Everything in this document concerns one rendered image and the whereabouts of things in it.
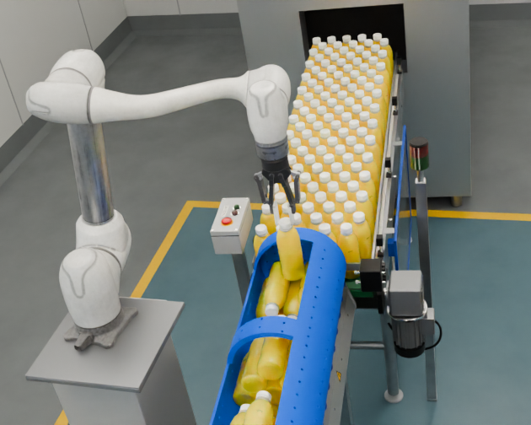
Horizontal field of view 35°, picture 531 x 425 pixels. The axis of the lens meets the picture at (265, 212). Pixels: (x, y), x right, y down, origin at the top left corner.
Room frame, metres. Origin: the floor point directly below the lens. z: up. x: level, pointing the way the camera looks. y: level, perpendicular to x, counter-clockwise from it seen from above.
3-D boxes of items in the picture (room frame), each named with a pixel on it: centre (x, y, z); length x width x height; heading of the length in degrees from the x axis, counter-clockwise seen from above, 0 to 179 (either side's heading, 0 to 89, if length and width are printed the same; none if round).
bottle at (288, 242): (2.01, -0.05, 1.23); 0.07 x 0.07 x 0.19
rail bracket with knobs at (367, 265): (2.15, -0.30, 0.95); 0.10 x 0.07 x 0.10; 74
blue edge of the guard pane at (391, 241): (2.70, -0.51, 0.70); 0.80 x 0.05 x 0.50; 164
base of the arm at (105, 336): (2.06, 0.59, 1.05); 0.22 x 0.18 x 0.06; 152
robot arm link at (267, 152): (2.01, -0.05, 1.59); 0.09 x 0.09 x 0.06
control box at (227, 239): (2.44, 0.12, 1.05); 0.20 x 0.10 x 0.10; 164
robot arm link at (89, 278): (2.09, 0.58, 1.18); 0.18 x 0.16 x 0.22; 170
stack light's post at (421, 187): (2.43, -0.55, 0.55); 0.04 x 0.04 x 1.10; 74
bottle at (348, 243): (2.25, -0.25, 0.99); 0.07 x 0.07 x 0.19
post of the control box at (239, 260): (2.44, 0.12, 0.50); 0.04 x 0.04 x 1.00; 74
